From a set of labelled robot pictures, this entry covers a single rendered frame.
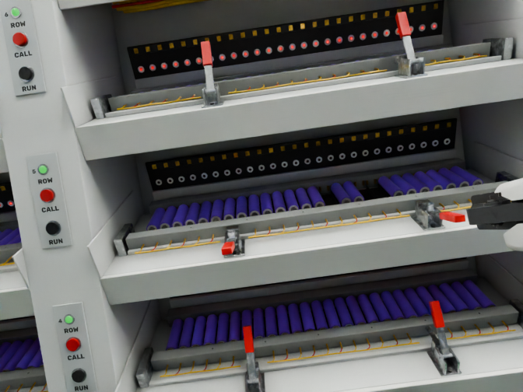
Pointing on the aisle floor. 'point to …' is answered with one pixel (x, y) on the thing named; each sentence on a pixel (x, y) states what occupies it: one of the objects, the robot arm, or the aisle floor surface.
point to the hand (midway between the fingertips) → (510, 208)
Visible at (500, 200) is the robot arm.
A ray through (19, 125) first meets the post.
